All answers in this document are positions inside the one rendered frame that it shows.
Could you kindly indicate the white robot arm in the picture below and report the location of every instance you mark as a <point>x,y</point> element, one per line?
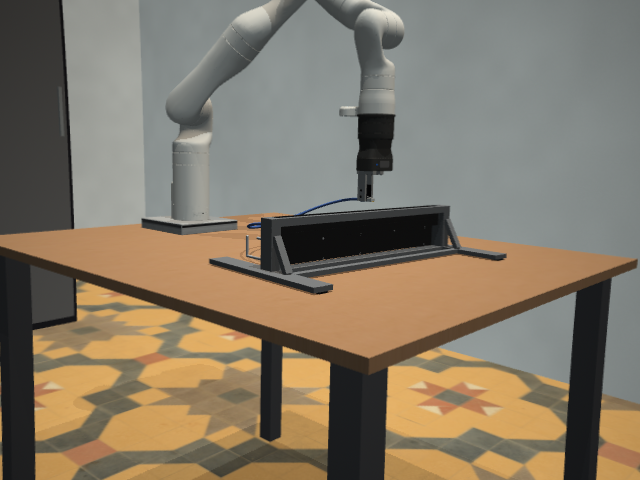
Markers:
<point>237,47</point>

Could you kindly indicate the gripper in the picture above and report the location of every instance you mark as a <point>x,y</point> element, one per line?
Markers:
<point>375,122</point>

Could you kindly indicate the blue patch cord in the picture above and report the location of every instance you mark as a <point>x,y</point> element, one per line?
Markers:
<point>254,225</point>

